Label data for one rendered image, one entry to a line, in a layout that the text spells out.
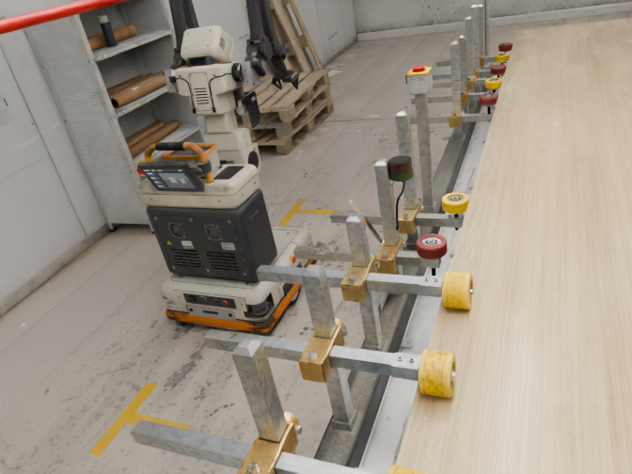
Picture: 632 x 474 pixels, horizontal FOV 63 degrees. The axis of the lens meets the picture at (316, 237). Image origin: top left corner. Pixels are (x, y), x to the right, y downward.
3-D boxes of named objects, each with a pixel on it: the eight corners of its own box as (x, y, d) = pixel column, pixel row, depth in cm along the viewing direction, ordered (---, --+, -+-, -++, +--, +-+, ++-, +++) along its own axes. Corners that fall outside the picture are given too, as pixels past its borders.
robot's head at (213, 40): (213, 52, 234) (219, 22, 236) (177, 56, 242) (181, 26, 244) (231, 68, 246) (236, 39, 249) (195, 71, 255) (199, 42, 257)
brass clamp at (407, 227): (396, 233, 166) (395, 219, 163) (406, 213, 176) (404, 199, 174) (416, 234, 163) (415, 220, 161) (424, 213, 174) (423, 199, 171)
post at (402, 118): (408, 249, 176) (394, 112, 152) (411, 244, 179) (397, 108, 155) (418, 250, 175) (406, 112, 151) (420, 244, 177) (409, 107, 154)
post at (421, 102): (422, 212, 196) (412, 93, 174) (424, 205, 200) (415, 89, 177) (434, 212, 194) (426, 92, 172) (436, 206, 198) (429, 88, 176)
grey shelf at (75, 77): (110, 231, 397) (18, 16, 321) (177, 181, 467) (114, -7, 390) (156, 234, 379) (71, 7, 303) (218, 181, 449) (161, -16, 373)
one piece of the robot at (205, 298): (246, 312, 247) (243, 298, 243) (177, 304, 264) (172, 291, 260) (249, 309, 249) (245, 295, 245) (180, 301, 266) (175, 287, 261)
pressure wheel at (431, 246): (416, 281, 143) (413, 246, 137) (422, 265, 149) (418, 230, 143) (446, 284, 140) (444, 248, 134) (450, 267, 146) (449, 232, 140)
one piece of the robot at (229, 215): (263, 306, 252) (217, 144, 211) (173, 295, 274) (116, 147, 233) (292, 267, 278) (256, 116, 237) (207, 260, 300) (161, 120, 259)
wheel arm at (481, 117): (400, 126, 256) (399, 118, 254) (402, 124, 259) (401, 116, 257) (493, 122, 239) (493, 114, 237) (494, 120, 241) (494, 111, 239)
